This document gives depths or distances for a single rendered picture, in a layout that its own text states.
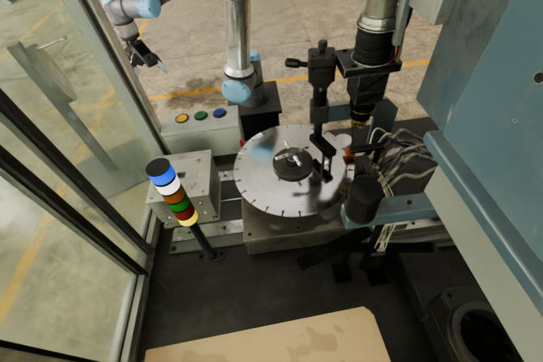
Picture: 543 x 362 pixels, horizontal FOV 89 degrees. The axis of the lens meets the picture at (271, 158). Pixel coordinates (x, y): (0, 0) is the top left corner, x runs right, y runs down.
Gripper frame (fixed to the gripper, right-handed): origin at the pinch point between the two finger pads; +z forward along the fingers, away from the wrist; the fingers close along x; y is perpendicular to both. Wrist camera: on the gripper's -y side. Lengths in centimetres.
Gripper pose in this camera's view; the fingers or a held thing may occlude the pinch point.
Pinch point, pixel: (153, 81)
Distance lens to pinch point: 134.2
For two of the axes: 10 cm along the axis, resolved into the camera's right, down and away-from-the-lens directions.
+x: -7.0, 5.7, -4.3
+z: 0.8, 6.6, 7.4
